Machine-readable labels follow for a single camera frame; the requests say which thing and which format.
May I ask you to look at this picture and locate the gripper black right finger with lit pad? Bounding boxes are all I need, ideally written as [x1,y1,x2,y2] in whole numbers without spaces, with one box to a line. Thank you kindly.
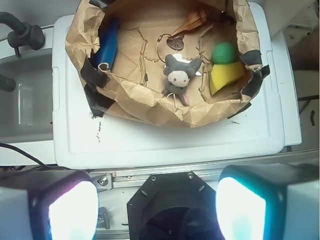
[215,163,320,240]

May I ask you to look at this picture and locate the gripper black left finger with lit pad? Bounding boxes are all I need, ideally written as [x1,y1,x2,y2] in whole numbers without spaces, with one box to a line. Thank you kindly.
[0,170,99,240]

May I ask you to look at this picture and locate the gray plush animal toy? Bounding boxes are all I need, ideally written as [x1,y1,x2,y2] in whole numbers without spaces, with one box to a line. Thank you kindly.
[161,54,202,106]

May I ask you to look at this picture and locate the white plastic bin lid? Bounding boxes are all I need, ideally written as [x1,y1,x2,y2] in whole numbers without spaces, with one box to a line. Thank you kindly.
[52,2,285,169]

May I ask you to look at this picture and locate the white sink basin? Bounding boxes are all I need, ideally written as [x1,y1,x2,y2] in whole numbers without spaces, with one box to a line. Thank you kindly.
[0,48,55,151]

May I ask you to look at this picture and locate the yellow foam wedge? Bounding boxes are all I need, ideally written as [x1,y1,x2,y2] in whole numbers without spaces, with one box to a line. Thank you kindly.
[209,61,245,96]

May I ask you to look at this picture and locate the green foam ball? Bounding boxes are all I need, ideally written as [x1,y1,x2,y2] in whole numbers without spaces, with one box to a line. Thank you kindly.
[211,42,237,65]

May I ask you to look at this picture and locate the black faucet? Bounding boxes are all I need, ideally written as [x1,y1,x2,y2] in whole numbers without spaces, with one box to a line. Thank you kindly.
[0,11,46,58]

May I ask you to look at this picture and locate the blue plastic bottle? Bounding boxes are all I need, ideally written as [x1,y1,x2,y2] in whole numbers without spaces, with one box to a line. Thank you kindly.
[92,17,120,70]

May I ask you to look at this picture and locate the brown crumpled paper bag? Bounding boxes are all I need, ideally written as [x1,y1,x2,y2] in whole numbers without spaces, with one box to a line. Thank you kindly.
[65,0,270,128]

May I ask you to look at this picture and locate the black cable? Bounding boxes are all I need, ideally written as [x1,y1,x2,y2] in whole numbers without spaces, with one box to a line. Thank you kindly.
[0,142,63,171]

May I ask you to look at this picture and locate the aluminium extrusion rail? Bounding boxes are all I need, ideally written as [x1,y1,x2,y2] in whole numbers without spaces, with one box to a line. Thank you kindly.
[87,162,225,192]

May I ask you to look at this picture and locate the black octagonal mount plate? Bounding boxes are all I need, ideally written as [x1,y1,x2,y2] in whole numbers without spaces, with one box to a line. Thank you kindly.
[127,171,224,240]

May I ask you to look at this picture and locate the metal key ring with tag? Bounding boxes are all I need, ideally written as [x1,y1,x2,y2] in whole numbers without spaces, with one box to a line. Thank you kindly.
[156,33,185,62]

